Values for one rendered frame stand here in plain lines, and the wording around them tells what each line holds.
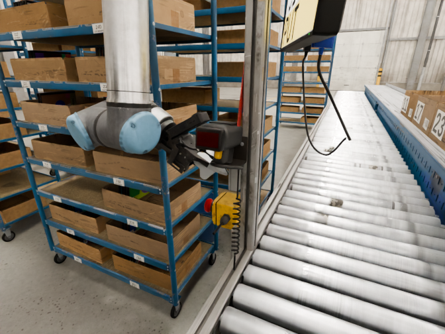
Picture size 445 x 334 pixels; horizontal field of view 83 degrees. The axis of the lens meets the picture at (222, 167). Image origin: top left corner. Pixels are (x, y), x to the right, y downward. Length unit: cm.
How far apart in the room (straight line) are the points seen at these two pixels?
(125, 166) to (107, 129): 62
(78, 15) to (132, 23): 69
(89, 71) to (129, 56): 68
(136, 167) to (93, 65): 44
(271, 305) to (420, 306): 30
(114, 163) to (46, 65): 53
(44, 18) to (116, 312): 140
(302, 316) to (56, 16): 133
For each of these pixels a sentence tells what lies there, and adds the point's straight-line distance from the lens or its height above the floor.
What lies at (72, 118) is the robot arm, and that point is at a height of 109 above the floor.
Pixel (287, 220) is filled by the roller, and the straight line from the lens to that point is 84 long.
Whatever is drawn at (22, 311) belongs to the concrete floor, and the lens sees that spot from 186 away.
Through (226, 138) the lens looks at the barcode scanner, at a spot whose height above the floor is 107.
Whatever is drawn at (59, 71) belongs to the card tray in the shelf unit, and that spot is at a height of 118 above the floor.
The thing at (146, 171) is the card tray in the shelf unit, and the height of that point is 79.
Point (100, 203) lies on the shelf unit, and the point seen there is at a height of 54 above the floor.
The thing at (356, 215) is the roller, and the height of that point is 74.
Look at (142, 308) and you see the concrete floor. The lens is 161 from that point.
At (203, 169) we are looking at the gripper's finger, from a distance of 65.
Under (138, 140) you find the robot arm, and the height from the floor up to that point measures 106.
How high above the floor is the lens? 119
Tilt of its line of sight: 21 degrees down
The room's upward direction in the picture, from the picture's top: straight up
